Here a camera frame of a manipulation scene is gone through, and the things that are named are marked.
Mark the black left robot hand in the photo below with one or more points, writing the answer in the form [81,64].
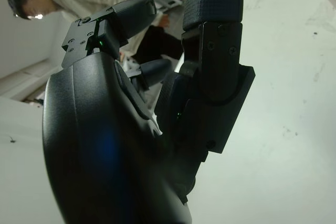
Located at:
[110,142]

